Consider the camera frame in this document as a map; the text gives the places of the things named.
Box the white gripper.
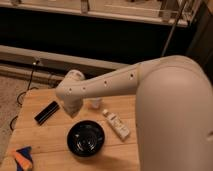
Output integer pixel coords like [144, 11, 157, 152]
[63, 102, 82, 117]

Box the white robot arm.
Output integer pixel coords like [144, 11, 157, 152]
[56, 55, 213, 171]

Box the white paper cup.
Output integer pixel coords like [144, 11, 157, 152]
[90, 98, 102, 109]

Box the black rectangular box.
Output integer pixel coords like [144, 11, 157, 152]
[34, 101, 59, 125]

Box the black bowl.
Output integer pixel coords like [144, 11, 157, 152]
[67, 120, 105, 157]

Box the white tube bottle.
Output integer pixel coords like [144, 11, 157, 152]
[102, 109, 130, 141]

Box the orange and blue sponge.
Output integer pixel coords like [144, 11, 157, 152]
[12, 146, 33, 171]

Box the metal pole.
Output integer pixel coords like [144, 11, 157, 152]
[161, 0, 187, 57]

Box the black cable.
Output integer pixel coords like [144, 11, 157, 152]
[9, 59, 41, 132]

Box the wooden shelf frame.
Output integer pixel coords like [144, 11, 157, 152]
[0, 0, 202, 27]

